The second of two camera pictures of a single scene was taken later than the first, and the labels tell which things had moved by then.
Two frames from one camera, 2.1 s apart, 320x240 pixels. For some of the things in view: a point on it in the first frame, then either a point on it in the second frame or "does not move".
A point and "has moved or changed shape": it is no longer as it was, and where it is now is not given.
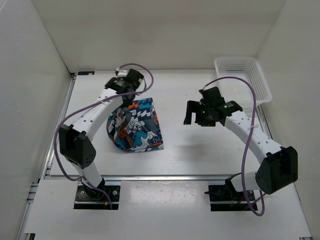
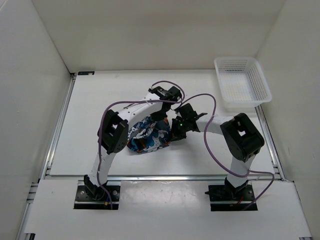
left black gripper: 126,104 -> 158,118
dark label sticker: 86,73 does not move
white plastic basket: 238,90 does not move
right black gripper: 192,107 -> 174,134
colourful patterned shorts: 135,127 has moved or changed shape
